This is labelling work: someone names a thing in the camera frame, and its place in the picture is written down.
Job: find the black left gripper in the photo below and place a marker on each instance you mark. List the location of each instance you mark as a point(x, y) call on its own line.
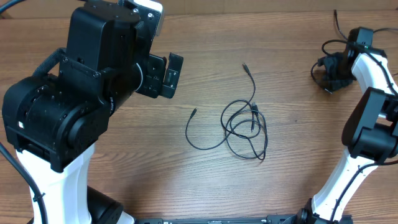
point(155, 68)

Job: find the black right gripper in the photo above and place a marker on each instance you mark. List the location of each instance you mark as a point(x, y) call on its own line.
point(335, 84)

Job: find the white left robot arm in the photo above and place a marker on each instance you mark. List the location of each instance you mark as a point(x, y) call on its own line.
point(54, 117)

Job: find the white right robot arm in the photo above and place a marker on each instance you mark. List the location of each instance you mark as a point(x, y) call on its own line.
point(369, 136)

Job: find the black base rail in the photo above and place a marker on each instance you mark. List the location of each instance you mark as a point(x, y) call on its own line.
point(270, 219)

